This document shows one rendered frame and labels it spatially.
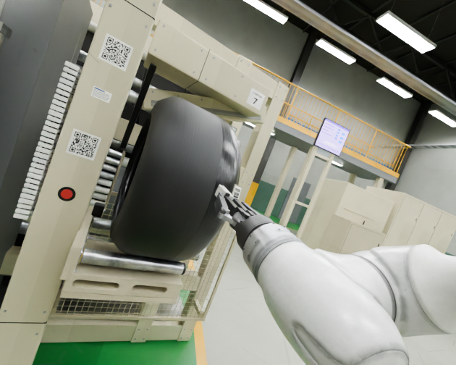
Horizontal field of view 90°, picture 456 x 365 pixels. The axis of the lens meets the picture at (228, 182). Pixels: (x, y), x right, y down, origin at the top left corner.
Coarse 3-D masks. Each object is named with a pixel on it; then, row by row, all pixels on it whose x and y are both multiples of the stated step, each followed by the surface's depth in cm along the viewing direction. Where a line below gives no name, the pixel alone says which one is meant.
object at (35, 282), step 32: (128, 0) 66; (160, 0) 69; (96, 32) 64; (128, 32) 67; (96, 64) 66; (128, 64) 69; (64, 128) 66; (96, 128) 69; (64, 160) 68; (96, 160) 71; (32, 224) 68; (64, 224) 71; (32, 256) 69; (64, 256) 73; (32, 288) 71; (0, 320) 69; (32, 320) 73; (0, 352) 71; (32, 352) 75
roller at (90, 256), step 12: (84, 252) 69; (96, 252) 71; (108, 252) 73; (96, 264) 71; (108, 264) 72; (120, 264) 73; (132, 264) 75; (144, 264) 77; (156, 264) 79; (168, 264) 81; (180, 264) 84
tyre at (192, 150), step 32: (160, 128) 64; (192, 128) 67; (224, 128) 77; (160, 160) 60; (192, 160) 64; (224, 160) 69; (128, 192) 65; (160, 192) 60; (192, 192) 64; (128, 224) 64; (160, 224) 63; (192, 224) 66; (160, 256) 75; (192, 256) 78
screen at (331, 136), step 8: (328, 120) 426; (320, 128) 427; (328, 128) 428; (336, 128) 432; (344, 128) 435; (320, 136) 427; (328, 136) 430; (336, 136) 434; (344, 136) 438; (320, 144) 429; (328, 144) 433; (336, 144) 436; (344, 144) 440; (336, 152) 439
